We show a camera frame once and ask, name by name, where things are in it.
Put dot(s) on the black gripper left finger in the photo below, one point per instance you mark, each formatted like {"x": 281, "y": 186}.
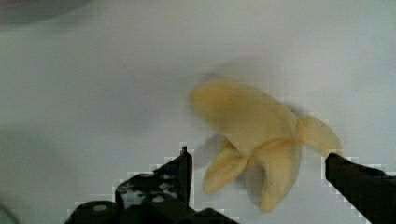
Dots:
{"x": 171, "y": 179}

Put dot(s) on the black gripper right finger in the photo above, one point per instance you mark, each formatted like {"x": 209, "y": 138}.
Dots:
{"x": 371, "y": 191}

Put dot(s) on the peeled yellow banana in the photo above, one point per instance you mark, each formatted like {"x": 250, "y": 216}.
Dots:
{"x": 262, "y": 139}

